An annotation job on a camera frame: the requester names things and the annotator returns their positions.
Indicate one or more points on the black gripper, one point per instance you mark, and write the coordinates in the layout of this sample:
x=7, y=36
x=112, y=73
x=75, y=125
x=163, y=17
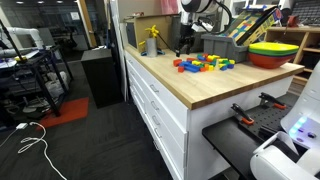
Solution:
x=186, y=39

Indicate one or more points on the red wooden block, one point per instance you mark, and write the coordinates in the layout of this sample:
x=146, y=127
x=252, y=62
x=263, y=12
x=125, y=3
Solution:
x=177, y=62

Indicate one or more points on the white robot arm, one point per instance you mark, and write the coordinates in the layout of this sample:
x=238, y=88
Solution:
x=293, y=154

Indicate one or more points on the long blue wooden block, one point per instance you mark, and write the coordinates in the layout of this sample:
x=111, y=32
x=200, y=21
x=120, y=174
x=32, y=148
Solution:
x=192, y=68

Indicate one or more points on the red block at pile edge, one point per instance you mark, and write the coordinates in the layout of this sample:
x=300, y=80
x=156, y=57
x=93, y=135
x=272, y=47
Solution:
x=181, y=69

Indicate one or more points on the grey plastic tub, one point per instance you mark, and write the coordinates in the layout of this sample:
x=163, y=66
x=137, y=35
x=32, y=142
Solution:
x=225, y=47

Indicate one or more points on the blue block at front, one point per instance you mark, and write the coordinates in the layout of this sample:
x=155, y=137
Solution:
x=223, y=68

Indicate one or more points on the silver metal cup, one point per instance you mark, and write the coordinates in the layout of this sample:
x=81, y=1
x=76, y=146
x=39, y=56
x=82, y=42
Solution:
x=151, y=47

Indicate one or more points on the white drawer cabinet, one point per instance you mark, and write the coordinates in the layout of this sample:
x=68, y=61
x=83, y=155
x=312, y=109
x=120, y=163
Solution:
x=177, y=106

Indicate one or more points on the brown cardboard box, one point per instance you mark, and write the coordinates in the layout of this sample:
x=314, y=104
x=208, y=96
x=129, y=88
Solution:
x=139, y=29

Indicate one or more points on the wooden blocks cardboard box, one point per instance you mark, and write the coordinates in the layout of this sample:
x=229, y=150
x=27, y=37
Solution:
x=252, y=22

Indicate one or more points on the green plastic bowl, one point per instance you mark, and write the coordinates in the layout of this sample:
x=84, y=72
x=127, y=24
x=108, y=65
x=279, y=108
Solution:
x=273, y=53

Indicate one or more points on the red plastic bowl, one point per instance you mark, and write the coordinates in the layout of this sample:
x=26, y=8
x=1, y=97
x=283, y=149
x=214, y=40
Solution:
x=269, y=62

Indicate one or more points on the black floor cabinet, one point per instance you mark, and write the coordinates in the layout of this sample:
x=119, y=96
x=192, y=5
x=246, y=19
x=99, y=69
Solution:
x=101, y=75

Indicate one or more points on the yellow plastic bowl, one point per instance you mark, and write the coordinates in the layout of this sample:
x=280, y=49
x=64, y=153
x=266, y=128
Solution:
x=273, y=46

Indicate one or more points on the left orange black clamp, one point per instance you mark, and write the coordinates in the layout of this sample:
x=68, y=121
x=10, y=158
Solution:
x=242, y=115

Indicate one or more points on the orange black clamp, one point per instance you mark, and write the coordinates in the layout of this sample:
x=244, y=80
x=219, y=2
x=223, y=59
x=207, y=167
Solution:
x=267, y=97
x=242, y=115

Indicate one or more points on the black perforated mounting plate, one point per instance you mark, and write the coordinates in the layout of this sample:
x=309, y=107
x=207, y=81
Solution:
x=267, y=120

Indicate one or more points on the right orange black clamp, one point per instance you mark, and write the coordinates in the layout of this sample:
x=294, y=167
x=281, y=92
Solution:
x=267, y=97

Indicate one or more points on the orange floor mat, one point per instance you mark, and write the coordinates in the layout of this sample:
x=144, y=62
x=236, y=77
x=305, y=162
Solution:
x=69, y=111

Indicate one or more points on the yellow handled tool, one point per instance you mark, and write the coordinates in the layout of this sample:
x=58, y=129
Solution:
x=153, y=33

